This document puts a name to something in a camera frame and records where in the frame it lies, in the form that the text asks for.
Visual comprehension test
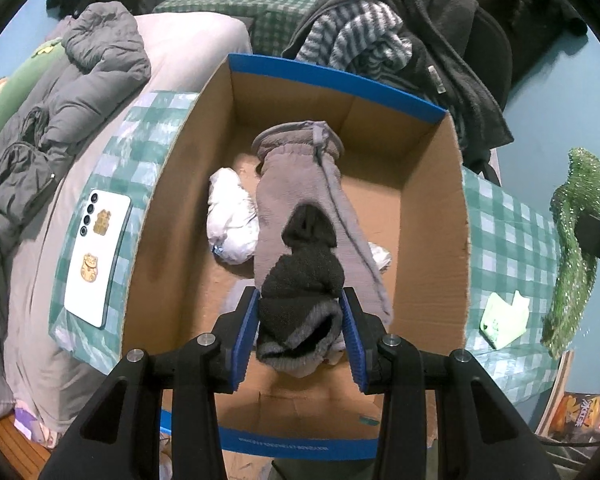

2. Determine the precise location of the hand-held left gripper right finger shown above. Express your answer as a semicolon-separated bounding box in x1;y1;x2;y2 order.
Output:
339;287;563;480

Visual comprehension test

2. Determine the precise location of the grey puffer jacket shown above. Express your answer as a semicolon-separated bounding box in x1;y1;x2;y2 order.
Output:
0;1;152;336

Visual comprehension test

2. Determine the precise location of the orange snack bag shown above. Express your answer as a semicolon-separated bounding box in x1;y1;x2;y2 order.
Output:
547;392;600;446

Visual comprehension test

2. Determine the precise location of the white phone with cat stickers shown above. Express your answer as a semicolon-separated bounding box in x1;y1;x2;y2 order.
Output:
63;189;132;330

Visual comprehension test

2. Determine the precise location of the grey and black sock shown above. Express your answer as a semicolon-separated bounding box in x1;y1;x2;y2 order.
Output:
252;121;395;331

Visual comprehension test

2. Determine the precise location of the grey striped sweater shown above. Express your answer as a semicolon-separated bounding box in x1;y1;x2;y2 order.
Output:
295;1;413;81

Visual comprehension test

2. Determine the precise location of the green glitter sock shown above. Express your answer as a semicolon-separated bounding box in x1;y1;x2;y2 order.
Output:
540;147;600;358

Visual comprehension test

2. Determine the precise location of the blue cardboard box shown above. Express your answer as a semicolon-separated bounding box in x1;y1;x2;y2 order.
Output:
120;53;471;461

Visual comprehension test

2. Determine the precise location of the green checked side table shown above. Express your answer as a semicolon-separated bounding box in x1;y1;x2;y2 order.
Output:
152;0;321;58

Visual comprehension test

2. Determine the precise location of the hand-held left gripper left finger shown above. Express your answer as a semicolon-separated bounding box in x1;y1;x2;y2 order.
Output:
37;286;261;480

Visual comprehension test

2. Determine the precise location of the green checked tablecloth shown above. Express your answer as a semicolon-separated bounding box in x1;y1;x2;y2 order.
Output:
47;90;563;406

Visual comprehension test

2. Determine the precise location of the grey bed duvet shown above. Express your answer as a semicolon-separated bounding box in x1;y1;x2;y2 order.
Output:
2;12;253;431

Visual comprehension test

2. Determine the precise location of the dark grey fleece robe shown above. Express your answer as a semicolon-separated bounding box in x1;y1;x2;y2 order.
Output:
280;0;515;171

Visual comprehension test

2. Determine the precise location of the green plush toy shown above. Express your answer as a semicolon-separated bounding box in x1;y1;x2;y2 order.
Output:
0;40;66;151

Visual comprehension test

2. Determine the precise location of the white sock ball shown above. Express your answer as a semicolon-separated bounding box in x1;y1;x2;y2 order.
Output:
207;167;261;266

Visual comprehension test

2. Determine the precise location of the dark grey sock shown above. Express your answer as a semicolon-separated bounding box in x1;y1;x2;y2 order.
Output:
256;204;347;378

